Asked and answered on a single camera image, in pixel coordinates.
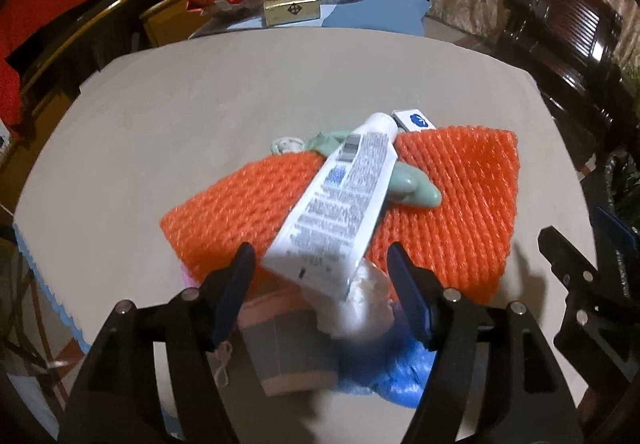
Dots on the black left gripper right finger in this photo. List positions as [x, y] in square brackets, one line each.
[493, 368]

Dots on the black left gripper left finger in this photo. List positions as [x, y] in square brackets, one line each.
[115, 397]

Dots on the blue plastic bag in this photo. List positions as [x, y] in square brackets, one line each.
[394, 366]

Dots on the orange foam fruit net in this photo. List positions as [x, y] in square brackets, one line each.
[465, 241]

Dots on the green rubber glove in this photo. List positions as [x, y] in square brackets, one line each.
[408, 185]

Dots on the white toothpaste tube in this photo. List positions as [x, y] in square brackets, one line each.
[326, 234]

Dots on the white blue medicine box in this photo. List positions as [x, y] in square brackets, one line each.
[412, 120]

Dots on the black trash bag bin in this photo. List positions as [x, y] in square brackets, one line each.
[612, 195]

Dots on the dark wooden armchair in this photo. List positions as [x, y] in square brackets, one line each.
[567, 46]

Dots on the blue tablecloth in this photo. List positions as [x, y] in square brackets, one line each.
[400, 16]

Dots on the wooden chair back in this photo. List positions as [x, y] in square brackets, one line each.
[87, 38]

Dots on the gold tissue box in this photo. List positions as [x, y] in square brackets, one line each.
[285, 12]

